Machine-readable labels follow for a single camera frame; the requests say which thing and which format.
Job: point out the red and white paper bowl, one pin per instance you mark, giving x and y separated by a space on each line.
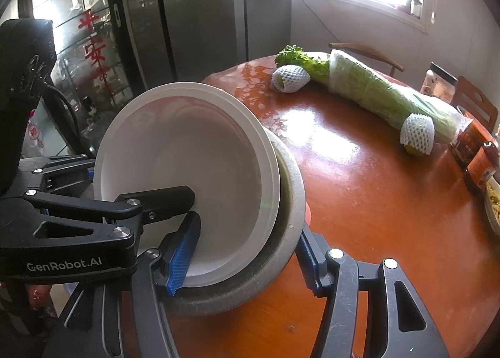
187 147

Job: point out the fruit in white foam net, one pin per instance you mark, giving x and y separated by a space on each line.
418 133
291 77

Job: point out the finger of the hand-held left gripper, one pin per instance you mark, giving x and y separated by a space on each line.
66 170
168 201

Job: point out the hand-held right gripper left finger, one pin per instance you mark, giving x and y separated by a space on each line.
183 260

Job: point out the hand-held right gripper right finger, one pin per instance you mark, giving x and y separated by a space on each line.
308 264

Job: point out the clear jar black lid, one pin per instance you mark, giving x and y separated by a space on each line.
439 82

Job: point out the wooden chair carved back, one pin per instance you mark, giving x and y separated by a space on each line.
474 102

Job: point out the white dish with food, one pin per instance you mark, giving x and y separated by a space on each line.
494 205

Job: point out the green leafy celery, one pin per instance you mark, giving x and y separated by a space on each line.
300 61

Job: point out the small jar on windowsill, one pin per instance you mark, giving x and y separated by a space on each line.
416 7

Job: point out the red sauce jar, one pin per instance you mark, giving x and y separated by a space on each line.
468 139

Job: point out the wooden chair curved back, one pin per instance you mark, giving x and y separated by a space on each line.
359 45

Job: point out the amber sauce bottle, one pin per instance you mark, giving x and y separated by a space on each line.
484 170

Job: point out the grey refrigerator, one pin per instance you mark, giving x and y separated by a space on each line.
187 22

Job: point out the napa cabbage in plastic wrap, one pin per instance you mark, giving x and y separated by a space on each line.
382 96

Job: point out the yellow bowl white inside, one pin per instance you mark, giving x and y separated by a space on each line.
242 291

